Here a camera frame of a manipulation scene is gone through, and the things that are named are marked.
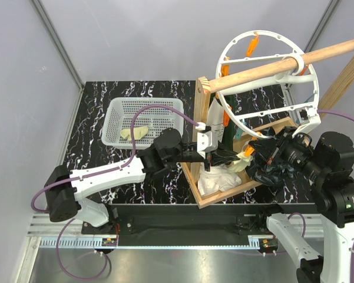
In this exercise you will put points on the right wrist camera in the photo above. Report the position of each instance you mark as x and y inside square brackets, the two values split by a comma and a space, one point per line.
[307, 118]

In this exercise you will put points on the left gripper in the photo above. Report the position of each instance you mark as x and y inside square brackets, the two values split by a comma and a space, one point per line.
[222, 156]

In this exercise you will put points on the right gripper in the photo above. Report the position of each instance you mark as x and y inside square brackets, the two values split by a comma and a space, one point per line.
[270, 147]

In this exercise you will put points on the green garment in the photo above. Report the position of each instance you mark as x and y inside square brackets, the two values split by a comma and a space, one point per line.
[230, 130]

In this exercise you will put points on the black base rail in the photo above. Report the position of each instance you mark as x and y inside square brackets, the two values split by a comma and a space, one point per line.
[184, 225]

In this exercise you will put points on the teal clothespin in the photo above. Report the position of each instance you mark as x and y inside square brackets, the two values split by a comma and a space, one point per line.
[238, 133]

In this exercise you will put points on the white round clip hanger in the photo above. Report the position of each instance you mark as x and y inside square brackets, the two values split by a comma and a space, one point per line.
[268, 85]

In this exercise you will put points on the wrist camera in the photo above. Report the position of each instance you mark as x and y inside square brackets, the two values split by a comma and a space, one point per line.
[307, 118]
[207, 142]

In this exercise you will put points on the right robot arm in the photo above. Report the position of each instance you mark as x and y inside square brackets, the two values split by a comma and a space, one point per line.
[328, 167]

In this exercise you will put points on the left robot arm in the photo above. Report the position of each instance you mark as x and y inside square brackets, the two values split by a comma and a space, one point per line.
[67, 193]

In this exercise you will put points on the cream sock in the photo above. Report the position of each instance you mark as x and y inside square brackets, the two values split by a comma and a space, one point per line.
[137, 133]
[240, 164]

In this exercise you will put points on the cream sock in basket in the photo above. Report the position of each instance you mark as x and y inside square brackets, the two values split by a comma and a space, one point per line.
[137, 133]

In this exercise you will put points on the white printed t-shirt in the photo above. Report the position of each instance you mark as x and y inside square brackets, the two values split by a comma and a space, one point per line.
[219, 178]

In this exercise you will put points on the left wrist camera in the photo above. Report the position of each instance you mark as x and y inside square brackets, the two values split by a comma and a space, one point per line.
[207, 142]

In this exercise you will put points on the wooden hanging rack frame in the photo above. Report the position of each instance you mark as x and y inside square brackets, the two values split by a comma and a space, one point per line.
[295, 67]

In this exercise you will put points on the orange clothespin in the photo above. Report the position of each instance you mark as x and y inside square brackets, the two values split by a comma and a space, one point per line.
[248, 151]
[253, 44]
[225, 70]

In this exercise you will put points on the orange clothespin top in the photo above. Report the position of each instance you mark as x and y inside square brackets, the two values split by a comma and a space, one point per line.
[253, 44]

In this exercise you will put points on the white perforated plastic basket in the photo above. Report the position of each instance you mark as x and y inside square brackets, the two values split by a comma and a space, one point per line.
[122, 110]

